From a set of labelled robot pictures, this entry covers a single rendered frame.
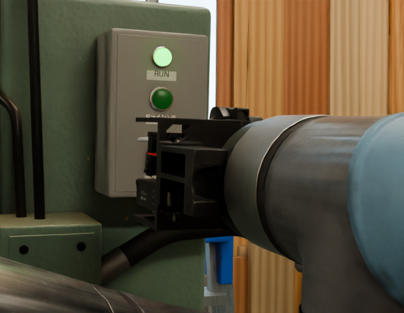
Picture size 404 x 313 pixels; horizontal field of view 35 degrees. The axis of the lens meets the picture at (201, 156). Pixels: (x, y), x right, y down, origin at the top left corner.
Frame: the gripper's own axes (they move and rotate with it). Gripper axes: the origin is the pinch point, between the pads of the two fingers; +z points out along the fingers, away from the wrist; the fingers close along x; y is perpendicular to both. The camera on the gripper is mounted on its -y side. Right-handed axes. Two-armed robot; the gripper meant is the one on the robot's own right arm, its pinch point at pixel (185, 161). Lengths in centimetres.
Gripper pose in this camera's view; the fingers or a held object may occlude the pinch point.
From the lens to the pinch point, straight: 55.3
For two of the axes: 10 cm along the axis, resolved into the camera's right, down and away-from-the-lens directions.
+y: -9.2, -0.1, -3.8
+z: -3.8, -0.5, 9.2
